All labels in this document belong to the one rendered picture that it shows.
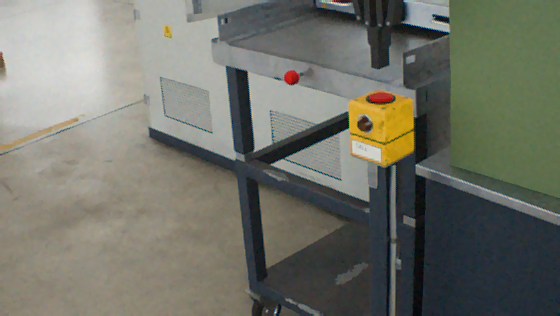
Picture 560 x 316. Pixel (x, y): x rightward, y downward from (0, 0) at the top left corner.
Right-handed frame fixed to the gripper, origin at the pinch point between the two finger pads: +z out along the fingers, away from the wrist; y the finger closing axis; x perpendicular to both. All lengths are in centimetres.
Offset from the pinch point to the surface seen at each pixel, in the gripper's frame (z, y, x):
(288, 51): 14, 46, -23
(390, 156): 17.4, -3.8, 2.8
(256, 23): 12, 66, -31
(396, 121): 11.8, -3.9, 1.0
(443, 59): 12.4, 10.4, -32.6
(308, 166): 83, 107, -85
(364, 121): 11.3, -0.5, 5.1
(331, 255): 82, 57, -44
